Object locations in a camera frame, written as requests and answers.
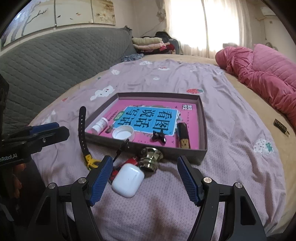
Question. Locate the black hair clip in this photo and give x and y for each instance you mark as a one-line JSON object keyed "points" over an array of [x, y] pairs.
{"points": [[159, 136]]}

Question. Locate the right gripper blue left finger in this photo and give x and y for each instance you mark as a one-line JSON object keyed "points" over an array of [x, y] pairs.
{"points": [[88, 190]]}

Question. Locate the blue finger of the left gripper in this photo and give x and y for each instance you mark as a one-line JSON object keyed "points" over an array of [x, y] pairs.
{"points": [[36, 141], [44, 127]]}

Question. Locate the white plastic jar lid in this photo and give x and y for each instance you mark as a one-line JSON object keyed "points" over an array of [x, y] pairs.
{"points": [[124, 133]]}

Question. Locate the black gold lighter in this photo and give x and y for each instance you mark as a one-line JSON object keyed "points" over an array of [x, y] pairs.
{"points": [[281, 127]]}

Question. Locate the pile of folded clothes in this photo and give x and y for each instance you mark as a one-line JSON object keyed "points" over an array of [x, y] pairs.
{"points": [[161, 43]]}

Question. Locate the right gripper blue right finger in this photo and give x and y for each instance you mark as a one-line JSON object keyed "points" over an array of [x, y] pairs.
{"points": [[202, 193]]}

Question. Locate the floral wall painting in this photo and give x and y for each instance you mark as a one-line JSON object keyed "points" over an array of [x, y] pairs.
{"points": [[41, 15]]}

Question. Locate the white window curtain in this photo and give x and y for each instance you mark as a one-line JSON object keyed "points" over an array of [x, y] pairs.
{"points": [[202, 28]]}

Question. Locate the small white pill bottle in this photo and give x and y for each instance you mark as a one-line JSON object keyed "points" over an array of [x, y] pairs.
{"points": [[100, 126]]}

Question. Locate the small dark brown bottle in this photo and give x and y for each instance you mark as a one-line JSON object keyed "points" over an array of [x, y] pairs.
{"points": [[109, 129]]}

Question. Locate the pink quilted duvet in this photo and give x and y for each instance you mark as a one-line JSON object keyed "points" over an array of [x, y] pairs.
{"points": [[266, 71]]}

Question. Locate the white earbuds case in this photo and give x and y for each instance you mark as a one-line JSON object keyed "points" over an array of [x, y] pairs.
{"points": [[128, 180]]}

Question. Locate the yellow black wrist watch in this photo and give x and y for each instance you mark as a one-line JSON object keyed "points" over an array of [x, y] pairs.
{"points": [[90, 162]]}

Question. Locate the brass metal ring fitting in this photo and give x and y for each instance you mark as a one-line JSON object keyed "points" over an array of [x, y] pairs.
{"points": [[149, 159]]}

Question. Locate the pink and blue book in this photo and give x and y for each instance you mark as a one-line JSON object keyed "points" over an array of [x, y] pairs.
{"points": [[146, 116]]}

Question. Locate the white air conditioner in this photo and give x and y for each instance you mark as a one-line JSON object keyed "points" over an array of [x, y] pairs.
{"points": [[266, 11]]}

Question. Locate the grey quilted headboard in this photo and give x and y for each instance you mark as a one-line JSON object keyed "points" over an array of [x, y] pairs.
{"points": [[40, 70]]}

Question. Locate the purple patterned bed sheet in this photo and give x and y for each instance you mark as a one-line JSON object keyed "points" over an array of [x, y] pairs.
{"points": [[241, 149]]}

